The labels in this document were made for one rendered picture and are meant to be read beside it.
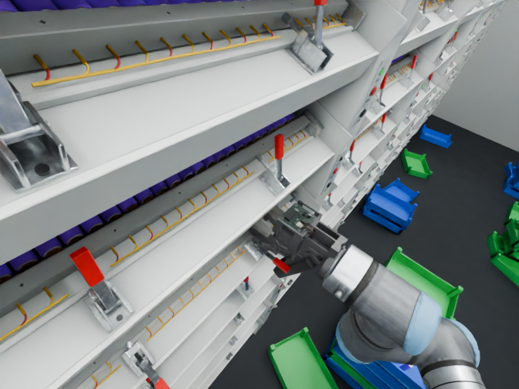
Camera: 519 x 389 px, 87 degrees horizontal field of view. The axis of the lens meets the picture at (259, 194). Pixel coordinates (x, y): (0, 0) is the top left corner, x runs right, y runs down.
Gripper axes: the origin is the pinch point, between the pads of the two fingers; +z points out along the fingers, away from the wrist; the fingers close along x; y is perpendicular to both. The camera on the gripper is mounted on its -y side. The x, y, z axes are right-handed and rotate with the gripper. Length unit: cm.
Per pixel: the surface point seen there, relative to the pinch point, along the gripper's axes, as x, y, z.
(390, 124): -81, -6, -6
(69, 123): 27.4, 32.4, -5.4
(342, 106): -14.7, 21.3, -6.3
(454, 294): -76, -60, -66
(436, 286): -77, -63, -60
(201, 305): 18.4, -5.7, -6.3
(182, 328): 22.9, -5.9, -6.9
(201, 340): 18.3, -24.5, -6.3
